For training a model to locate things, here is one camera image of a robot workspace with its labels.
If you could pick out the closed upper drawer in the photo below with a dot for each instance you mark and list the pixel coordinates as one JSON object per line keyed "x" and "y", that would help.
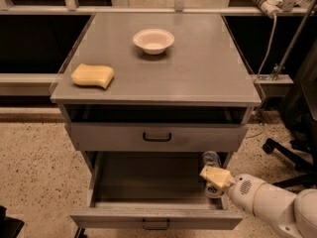
{"x": 124, "y": 137}

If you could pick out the yellow sponge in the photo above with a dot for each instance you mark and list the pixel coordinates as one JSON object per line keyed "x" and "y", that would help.
{"x": 93, "y": 75}

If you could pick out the grey drawer cabinet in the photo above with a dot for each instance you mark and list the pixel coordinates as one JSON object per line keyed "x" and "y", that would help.
{"x": 200, "y": 79}

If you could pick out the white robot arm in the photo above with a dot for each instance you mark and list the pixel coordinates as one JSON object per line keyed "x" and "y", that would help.
{"x": 289, "y": 214}

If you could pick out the white power strip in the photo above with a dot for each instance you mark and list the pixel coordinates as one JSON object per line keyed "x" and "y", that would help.
{"x": 269, "y": 7}

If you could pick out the silver redbull can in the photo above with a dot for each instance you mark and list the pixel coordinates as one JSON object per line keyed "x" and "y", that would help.
{"x": 211, "y": 159}

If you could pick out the open lower drawer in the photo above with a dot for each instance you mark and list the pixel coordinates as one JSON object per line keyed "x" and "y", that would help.
{"x": 152, "y": 191}

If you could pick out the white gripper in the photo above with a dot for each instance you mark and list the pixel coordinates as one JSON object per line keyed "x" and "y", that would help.
{"x": 243, "y": 191}

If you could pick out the white paper bowl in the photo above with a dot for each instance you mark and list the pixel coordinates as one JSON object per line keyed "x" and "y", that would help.
{"x": 153, "y": 41}

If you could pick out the black object bottom left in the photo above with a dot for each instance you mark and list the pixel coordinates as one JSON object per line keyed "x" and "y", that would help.
{"x": 9, "y": 227}

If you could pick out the black office chair base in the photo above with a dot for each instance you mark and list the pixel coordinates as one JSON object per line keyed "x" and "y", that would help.
{"x": 309, "y": 171}

